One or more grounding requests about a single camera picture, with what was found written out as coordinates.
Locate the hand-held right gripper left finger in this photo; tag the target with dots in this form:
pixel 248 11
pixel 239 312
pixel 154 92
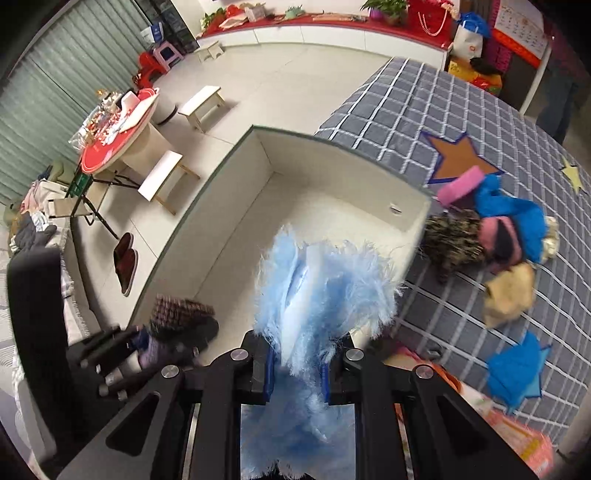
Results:
pixel 267 369

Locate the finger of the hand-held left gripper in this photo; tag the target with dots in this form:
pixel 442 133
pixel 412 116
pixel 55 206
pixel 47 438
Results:
pixel 108 348
pixel 124 381

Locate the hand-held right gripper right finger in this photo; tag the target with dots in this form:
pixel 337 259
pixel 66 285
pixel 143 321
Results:
pixel 326 385

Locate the brown plaid fuzzy sock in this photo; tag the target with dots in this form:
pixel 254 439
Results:
pixel 180 311

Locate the light blue fluffy cloth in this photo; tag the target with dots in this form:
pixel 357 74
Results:
pixel 323 295

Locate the white storage box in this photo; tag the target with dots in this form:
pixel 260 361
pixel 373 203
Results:
pixel 240 240

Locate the leopard print cloth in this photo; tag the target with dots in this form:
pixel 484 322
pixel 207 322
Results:
pixel 455 240

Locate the beige cloth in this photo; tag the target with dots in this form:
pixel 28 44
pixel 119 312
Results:
pixel 508 295

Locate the pink and black cloth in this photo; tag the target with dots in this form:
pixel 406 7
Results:
pixel 501 242

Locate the pink sponge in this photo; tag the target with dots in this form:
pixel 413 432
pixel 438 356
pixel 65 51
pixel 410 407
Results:
pixel 457 189

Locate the blue mesh cloth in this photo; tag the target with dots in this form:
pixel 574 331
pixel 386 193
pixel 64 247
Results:
pixel 503 207

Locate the cream printed cloth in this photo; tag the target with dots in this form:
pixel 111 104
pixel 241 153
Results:
pixel 550 240

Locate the dark red slipper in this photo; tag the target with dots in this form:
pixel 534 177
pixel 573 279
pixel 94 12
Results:
pixel 130 277
pixel 122 251

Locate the pile of clothes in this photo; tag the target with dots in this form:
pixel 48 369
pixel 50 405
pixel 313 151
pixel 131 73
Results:
pixel 32 221

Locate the black folding chair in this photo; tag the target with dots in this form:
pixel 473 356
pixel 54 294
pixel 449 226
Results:
pixel 69 207

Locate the green plastic crate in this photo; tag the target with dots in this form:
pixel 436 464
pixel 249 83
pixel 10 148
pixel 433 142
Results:
pixel 81 183

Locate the long white wooden stool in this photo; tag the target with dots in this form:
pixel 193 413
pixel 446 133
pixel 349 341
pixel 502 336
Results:
pixel 159 177

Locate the orange plastic bag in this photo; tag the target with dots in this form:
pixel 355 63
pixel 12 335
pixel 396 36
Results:
pixel 521 443

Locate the round red table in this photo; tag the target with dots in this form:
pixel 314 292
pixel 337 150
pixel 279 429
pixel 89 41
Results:
pixel 120 143

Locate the pile of snacks and dishes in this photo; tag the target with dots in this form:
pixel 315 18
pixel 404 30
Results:
pixel 104 122

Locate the white round bin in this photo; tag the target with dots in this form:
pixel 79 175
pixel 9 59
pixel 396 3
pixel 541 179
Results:
pixel 165 115

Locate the grey roller shutter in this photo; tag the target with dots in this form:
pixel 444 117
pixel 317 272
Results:
pixel 60 83

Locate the red plastic stool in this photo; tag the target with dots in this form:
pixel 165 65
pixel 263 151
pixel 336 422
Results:
pixel 151 67

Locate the grey checked star blanket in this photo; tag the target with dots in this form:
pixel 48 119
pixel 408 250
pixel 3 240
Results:
pixel 392 106

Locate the pink plastic stool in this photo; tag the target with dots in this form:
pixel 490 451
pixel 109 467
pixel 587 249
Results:
pixel 168 51

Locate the small white wooden stool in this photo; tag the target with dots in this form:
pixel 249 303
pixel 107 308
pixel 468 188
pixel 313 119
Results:
pixel 210 48

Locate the blue and white carton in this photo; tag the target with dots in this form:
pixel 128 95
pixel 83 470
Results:
pixel 152 33

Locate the stack of black crates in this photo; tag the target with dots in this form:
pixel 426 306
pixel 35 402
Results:
pixel 171 23

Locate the white cabinet with red top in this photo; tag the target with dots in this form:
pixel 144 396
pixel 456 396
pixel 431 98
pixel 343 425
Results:
pixel 323 39

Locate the yellow and red carton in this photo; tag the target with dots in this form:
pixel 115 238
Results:
pixel 471 76

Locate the red decorations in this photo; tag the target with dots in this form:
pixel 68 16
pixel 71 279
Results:
pixel 231 18

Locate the white and blue shopping bag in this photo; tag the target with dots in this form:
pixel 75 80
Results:
pixel 468 39

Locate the green potted plant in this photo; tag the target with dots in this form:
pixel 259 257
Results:
pixel 385 9

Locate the red gift box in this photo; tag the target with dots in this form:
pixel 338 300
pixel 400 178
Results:
pixel 431 18

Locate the wall calendar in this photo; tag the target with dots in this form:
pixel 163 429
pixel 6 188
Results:
pixel 521 27

